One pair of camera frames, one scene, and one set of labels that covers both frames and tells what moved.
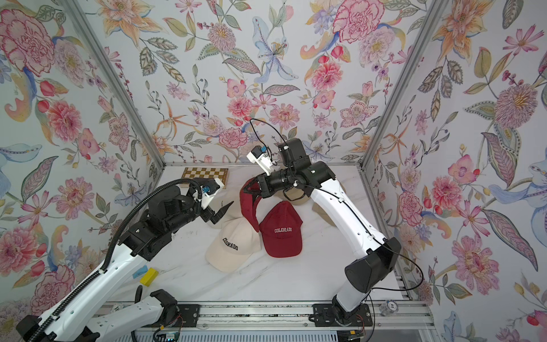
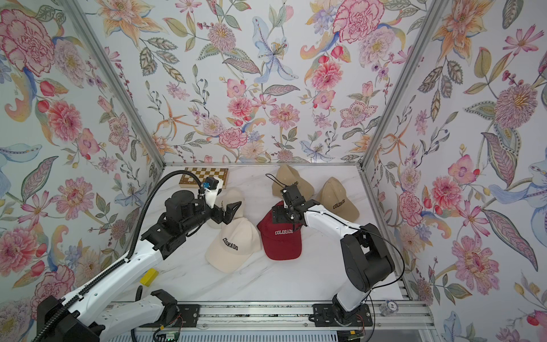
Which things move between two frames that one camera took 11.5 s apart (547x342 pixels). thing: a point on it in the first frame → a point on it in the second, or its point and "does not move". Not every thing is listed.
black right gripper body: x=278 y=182 → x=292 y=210
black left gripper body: x=194 y=210 does not move
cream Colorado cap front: x=237 y=241 does not move
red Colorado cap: x=281 y=230 does not move
